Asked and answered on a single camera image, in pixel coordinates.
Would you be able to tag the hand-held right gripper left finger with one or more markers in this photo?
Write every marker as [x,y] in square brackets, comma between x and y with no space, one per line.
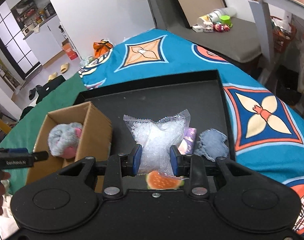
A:
[137,160]

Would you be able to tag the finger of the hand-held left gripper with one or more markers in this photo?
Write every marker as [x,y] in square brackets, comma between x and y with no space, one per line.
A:
[16,162]
[16,150]

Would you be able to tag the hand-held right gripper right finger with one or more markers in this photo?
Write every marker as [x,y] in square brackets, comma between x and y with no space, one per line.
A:
[174,163]

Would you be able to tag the watermelon slice toy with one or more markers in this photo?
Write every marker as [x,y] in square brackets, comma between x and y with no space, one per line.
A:
[162,181]

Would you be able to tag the clear bubble wrap bag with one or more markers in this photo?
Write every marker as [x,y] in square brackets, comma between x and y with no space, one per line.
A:
[157,135]

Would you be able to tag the blue denim pouch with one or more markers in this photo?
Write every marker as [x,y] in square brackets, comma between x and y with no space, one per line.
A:
[213,142]

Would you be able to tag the grey and pink plush toy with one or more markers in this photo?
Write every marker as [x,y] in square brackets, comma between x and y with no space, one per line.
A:
[61,137]

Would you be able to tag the brown cardboard box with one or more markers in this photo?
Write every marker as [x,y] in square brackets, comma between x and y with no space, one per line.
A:
[96,130]

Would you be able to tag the black tray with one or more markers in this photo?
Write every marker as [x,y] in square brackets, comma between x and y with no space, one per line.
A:
[154,97]

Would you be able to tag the purple tissue packet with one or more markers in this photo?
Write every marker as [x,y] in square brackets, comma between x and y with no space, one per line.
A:
[189,140]

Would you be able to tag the yellow pole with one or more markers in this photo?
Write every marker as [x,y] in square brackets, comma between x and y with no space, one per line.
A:
[0,122]

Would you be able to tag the green cloth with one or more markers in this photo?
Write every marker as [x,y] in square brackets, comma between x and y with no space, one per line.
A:
[41,105]

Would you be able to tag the pair of black slippers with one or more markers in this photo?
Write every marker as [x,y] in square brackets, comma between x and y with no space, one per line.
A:
[35,92]

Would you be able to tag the black chair back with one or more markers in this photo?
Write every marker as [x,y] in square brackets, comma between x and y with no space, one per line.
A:
[54,85]

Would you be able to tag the yellow slipper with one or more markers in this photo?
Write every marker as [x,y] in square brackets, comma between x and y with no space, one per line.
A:
[52,76]
[64,68]

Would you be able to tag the black framed glass door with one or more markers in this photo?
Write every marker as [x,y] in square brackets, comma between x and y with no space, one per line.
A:
[14,42]

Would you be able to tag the clear plastic bag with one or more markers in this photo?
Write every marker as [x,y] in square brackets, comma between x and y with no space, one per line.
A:
[86,62]

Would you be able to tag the teal printed blanket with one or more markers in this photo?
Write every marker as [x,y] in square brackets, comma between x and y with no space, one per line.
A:
[179,52]

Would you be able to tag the orange cardboard box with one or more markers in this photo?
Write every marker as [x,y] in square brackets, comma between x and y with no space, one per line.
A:
[70,52]

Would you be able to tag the orange bag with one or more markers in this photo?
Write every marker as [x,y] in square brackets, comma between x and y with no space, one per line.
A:
[101,48]

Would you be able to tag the small white box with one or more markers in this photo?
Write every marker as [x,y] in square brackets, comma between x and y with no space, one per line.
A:
[198,28]
[208,27]

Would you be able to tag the dark bag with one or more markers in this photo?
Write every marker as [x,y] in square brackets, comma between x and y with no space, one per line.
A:
[289,85]

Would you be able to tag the kitchen shelf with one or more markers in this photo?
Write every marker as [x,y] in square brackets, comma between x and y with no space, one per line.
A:
[34,12]

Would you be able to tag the grey mattress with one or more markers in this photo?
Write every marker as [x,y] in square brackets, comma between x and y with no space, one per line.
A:
[242,37]

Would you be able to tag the green plastic cup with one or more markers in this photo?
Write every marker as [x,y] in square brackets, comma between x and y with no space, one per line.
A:
[225,20]

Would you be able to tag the white plastic jar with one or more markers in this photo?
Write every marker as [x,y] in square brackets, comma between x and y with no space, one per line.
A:
[217,15]

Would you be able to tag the dark grey upright panel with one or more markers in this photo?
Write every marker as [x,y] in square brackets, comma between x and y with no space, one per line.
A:
[162,5]

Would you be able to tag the red basket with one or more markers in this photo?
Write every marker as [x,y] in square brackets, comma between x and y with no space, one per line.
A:
[282,42]

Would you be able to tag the brown leaning board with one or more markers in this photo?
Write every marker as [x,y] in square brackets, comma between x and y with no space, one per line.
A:
[197,0]

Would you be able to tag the white table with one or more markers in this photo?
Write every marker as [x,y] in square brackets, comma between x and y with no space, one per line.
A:
[262,10]

